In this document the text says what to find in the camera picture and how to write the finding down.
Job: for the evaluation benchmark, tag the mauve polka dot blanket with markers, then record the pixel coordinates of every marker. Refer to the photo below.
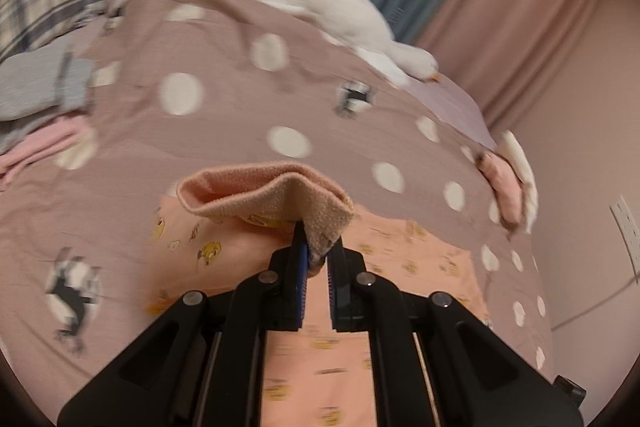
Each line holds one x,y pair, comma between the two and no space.
240,107

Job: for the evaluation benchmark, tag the white goose plush toy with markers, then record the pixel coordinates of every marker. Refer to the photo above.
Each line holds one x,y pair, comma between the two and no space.
325,2

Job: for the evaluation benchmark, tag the white power strip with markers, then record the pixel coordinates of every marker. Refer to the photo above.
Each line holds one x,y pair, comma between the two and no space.
627,232

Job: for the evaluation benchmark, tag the pink folded clothes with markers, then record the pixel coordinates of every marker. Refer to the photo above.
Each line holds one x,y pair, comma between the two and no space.
40,142

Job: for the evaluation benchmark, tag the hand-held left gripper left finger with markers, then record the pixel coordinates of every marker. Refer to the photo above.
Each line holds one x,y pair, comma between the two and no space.
301,279

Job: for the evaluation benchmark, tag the mauve bed sheet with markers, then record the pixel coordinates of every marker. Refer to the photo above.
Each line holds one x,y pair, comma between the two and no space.
450,107

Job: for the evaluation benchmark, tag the pink rolled garment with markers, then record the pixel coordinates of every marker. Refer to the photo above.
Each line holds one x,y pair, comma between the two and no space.
502,184

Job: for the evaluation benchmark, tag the peach cartoon print pants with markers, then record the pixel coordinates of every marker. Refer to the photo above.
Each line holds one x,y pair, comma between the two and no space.
400,257

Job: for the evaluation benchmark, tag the pink curtain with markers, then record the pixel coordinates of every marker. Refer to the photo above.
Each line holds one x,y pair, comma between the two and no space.
525,7

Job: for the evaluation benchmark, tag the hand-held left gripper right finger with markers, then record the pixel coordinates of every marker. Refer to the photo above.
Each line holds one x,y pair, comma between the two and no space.
330,287

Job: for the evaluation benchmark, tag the white rolled garment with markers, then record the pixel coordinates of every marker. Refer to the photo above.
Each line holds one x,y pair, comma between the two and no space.
522,167

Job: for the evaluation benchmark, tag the grey folded cloth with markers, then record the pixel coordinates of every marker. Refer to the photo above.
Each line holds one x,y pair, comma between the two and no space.
35,82

